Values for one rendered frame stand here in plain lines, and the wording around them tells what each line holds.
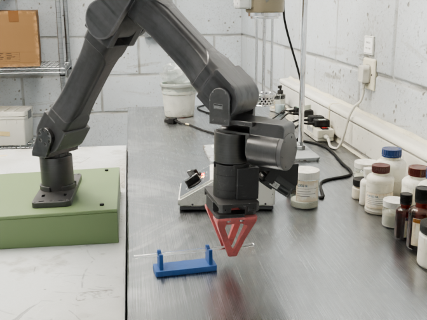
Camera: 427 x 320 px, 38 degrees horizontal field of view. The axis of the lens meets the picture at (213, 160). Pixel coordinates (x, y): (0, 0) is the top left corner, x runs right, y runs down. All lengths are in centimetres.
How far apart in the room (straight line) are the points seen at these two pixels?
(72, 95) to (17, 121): 235
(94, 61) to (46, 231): 31
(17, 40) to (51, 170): 221
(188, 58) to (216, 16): 277
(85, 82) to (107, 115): 265
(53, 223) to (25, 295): 19
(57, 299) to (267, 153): 37
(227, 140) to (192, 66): 12
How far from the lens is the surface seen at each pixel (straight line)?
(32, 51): 338
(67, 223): 113
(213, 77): 93
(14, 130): 349
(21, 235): 114
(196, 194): 127
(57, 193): 121
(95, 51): 107
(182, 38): 96
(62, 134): 116
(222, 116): 92
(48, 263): 108
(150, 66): 371
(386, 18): 170
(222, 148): 95
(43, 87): 375
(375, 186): 128
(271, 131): 91
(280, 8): 168
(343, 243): 114
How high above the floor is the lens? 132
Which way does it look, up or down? 14 degrees down
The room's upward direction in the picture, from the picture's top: straight up
